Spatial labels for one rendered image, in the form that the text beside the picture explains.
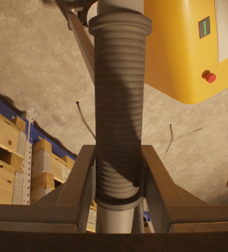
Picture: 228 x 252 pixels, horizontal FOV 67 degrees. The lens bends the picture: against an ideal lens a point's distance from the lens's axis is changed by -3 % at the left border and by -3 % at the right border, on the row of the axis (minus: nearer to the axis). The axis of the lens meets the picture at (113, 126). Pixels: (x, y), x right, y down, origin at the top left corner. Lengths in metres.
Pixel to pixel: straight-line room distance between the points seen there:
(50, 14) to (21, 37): 0.26
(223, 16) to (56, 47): 1.12
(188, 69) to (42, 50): 1.08
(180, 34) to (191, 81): 0.22
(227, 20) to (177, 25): 0.18
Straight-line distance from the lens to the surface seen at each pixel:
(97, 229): 0.18
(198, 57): 0.76
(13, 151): 1.24
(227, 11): 0.75
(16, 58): 1.55
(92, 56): 0.50
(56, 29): 1.46
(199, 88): 0.86
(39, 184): 1.39
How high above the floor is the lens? 1.41
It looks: 43 degrees down
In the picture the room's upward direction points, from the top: 158 degrees clockwise
